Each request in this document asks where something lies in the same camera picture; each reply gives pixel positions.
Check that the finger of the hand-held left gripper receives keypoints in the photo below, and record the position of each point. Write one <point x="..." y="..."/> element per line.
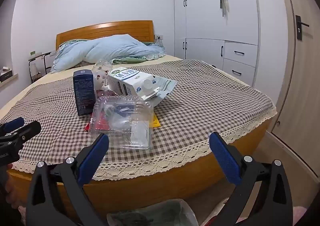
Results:
<point x="15" y="123"/>
<point x="30" y="129"/>

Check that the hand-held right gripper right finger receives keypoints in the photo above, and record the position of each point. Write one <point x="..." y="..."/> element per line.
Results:
<point x="225" y="158"/>

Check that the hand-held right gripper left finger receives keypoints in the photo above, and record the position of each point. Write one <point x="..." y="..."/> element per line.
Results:
<point x="93" y="158"/>

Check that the red snack packet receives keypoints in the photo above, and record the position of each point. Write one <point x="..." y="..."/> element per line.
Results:
<point x="87" y="126"/>

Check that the clear plastic clamshell container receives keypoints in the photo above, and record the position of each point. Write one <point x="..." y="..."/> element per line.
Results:
<point x="130" y="125"/>

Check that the dark blue box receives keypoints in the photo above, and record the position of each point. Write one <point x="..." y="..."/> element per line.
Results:
<point x="83" y="95"/>

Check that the yellow packet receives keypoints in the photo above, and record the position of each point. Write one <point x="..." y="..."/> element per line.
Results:
<point x="155" y="122"/>

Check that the white milk carton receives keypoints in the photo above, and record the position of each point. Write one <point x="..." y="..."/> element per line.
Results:
<point x="125" y="83"/>

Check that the floral plastic trash bag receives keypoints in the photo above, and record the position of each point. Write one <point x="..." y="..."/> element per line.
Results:
<point x="155" y="212"/>

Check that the clear plastic wrapper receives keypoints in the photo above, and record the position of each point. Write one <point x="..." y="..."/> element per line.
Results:
<point x="101" y="73"/>

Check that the white green pouch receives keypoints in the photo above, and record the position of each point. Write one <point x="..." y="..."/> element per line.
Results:
<point x="165" y="85"/>

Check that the dark storage box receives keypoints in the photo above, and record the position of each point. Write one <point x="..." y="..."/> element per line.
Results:
<point x="5" y="75"/>

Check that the wooden bed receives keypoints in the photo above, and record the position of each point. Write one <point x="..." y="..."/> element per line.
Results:
<point x="155" y="191"/>

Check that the black bedside rack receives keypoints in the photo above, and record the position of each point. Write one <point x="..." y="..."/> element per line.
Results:
<point x="37" y="57"/>

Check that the person's right leg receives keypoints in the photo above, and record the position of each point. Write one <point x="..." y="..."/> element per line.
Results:
<point x="302" y="217"/>

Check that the light blue quilt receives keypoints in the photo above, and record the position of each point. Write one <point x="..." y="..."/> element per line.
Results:
<point x="112" y="50"/>

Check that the green ruffled pillow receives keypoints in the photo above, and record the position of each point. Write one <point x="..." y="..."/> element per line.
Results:
<point x="140" y="58"/>

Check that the cream bed sheet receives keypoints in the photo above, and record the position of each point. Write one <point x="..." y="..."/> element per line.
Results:
<point x="172" y="59"/>

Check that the white wardrobe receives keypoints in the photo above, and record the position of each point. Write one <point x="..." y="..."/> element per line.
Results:
<point x="205" y="15"/>

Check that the hanging cloth on hook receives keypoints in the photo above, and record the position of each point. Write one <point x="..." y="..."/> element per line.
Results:
<point x="225" y="3"/>

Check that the wall socket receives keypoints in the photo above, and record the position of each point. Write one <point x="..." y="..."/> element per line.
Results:
<point x="158" y="37"/>

